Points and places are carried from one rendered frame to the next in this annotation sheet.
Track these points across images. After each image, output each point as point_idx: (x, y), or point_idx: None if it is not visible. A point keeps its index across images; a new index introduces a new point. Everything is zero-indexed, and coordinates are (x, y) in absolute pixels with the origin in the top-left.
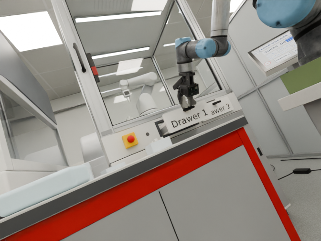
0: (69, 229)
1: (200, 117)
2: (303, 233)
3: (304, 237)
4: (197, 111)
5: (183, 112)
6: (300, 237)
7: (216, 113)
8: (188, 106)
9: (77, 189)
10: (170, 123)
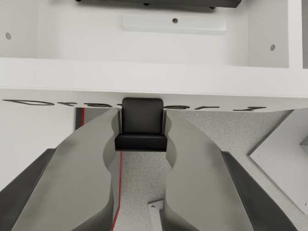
0: None
1: (205, 109)
2: (212, 118)
3: (207, 122)
4: (215, 105)
5: (112, 98)
6: (206, 119)
7: None
8: (163, 124)
9: None
10: (3, 100)
